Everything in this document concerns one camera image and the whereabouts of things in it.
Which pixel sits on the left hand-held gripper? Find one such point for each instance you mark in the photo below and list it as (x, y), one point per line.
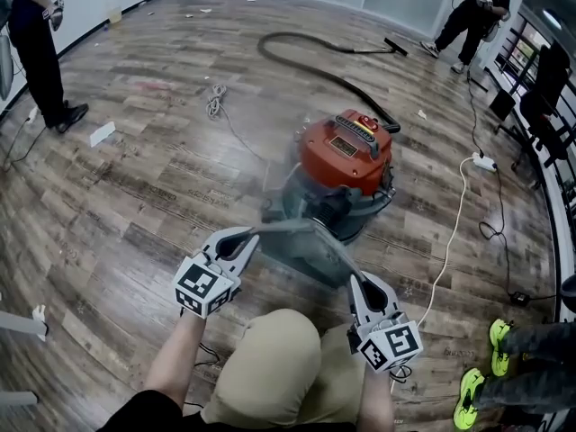
(202, 286)

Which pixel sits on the crumpled white paper scrap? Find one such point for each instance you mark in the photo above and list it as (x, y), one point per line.
(39, 315)

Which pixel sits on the black floor nozzle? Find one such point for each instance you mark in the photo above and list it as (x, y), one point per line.
(396, 47)

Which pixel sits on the black office chair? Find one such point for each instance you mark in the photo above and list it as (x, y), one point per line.
(542, 101)

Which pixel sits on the person's right forearm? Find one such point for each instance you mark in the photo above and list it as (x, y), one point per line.
(378, 398)

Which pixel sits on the red and grey vacuum cleaner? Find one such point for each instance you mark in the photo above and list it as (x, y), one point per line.
(344, 160)

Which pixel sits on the person's khaki trouser legs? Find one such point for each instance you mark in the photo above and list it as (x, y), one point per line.
(274, 367)

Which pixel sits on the person's left forearm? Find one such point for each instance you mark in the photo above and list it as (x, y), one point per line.
(173, 358)

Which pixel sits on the neon green shoe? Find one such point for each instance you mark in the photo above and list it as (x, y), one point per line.
(500, 347)
(469, 398)

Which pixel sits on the white paper sheet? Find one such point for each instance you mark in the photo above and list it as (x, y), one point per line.
(102, 134)

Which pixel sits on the black metal railing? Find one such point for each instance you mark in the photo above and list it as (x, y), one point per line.
(555, 164)

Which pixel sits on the small white paper scrap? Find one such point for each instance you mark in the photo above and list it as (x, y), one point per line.
(421, 114)

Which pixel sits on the white power strip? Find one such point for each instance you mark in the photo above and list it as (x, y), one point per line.
(484, 162)

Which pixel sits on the person's black shirt sleeve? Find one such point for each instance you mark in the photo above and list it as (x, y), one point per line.
(144, 414)

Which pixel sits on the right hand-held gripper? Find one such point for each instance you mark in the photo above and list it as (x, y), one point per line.
(391, 344)

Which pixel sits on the yellow bucket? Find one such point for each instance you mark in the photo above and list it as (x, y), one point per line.
(114, 15)

